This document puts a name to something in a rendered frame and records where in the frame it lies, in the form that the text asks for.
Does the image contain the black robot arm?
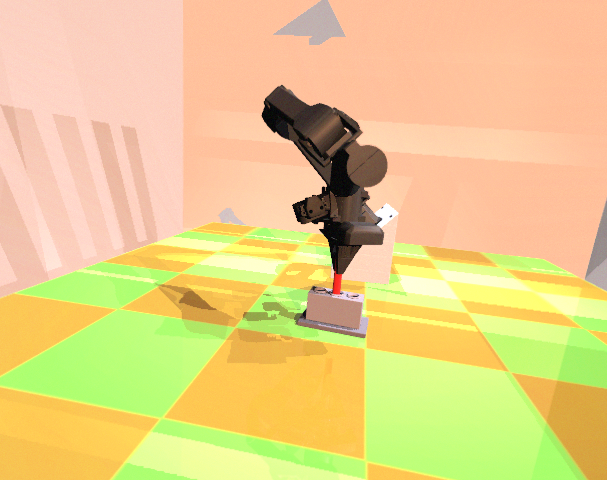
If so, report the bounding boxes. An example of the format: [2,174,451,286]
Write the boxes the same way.
[261,85,388,225]

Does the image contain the red peg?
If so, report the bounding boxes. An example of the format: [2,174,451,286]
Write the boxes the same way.
[332,259,342,295]

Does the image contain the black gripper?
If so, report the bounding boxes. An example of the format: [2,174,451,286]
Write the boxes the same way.
[311,181,385,275]

